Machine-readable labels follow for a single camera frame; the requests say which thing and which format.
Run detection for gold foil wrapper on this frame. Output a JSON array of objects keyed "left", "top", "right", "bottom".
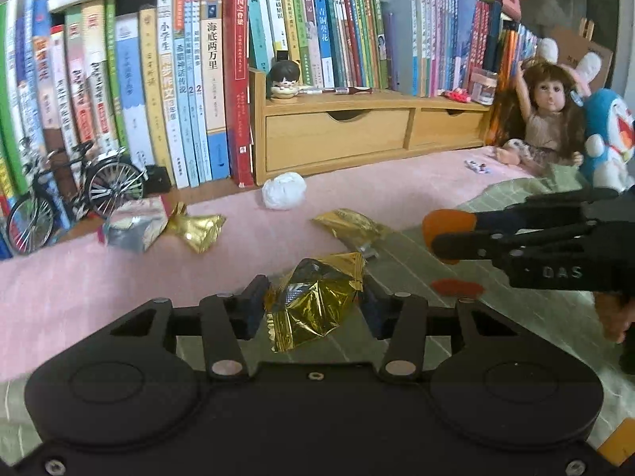
[{"left": 264, "top": 253, "right": 365, "bottom": 353}]

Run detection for small gold wrapper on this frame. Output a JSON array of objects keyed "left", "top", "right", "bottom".
[{"left": 166, "top": 202, "right": 226, "bottom": 253}]

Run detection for gold coffee sachet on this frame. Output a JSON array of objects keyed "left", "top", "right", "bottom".
[{"left": 312, "top": 209, "right": 392, "bottom": 259}]

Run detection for silver foil wrapper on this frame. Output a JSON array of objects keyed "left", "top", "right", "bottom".
[{"left": 98, "top": 197, "right": 169, "bottom": 253}]

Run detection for books on wooden organizer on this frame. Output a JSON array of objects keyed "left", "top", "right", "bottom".
[{"left": 248, "top": 0, "right": 540, "bottom": 104}]

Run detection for row of upright books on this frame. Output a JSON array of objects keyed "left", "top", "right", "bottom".
[{"left": 1, "top": 0, "right": 254, "bottom": 259}]

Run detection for person's right hand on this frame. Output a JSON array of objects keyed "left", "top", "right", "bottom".
[{"left": 593, "top": 292, "right": 635, "bottom": 343}]

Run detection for red peel piece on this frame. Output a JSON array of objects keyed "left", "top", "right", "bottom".
[{"left": 431, "top": 278, "right": 484, "bottom": 299}]

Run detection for orange peel piece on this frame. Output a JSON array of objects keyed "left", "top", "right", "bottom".
[{"left": 422, "top": 209, "right": 477, "bottom": 251}]

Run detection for small candy wrapper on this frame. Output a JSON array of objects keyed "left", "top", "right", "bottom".
[{"left": 464, "top": 160, "right": 490, "bottom": 174}]

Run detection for brown haired doll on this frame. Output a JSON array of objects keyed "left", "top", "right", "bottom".
[{"left": 493, "top": 58, "right": 588, "bottom": 175}]

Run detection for blue Doraemon plush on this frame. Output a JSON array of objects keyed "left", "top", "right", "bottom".
[{"left": 580, "top": 88, "right": 634, "bottom": 194}]

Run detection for crumpled white tissue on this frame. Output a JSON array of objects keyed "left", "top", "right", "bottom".
[{"left": 262, "top": 172, "right": 307, "bottom": 211}]

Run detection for white bunny plush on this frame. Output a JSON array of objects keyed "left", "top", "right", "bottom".
[{"left": 535, "top": 36, "right": 604, "bottom": 98}]

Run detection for miniature bicycle model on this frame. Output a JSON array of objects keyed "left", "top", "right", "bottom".
[{"left": 4, "top": 139, "right": 148, "bottom": 256}]

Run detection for wooden drawer organizer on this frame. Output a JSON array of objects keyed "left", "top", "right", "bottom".
[{"left": 250, "top": 69, "right": 489, "bottom": 186}]

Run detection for small figurine head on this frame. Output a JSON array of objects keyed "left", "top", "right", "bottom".
[{"left": 268, "top": 59, "right": 300, "bottom": 100}]

